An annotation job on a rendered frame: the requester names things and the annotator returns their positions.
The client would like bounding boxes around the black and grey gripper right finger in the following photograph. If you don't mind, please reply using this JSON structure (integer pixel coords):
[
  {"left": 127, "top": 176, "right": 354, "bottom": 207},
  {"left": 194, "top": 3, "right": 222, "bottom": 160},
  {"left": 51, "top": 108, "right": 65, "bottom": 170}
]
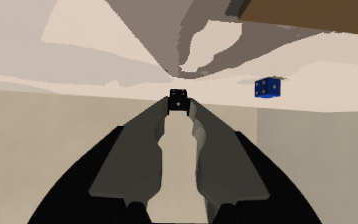
[{"left": 186, "top": 97, "right": 322, "bottom": 224}]

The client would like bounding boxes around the brown flat mat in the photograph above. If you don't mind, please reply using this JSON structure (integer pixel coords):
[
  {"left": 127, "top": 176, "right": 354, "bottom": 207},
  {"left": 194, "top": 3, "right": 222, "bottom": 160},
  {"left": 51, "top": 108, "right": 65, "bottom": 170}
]
[{"left": 238, "top": 0, "right": 358, "bottom": 34}]

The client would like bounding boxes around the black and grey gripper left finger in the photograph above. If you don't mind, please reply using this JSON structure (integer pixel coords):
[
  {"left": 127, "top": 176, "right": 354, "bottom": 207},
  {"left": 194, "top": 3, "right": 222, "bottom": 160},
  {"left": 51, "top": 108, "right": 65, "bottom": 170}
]
[{"left": 27, "top": 96, "right": 170, "bottom": 224}]

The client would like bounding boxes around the blue die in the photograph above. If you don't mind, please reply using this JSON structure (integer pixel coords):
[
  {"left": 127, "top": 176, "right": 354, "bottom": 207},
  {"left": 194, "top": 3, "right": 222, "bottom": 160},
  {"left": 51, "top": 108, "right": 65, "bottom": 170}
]
[{"left": 255, "top": 77, "right": 281, "bottom": 98}]

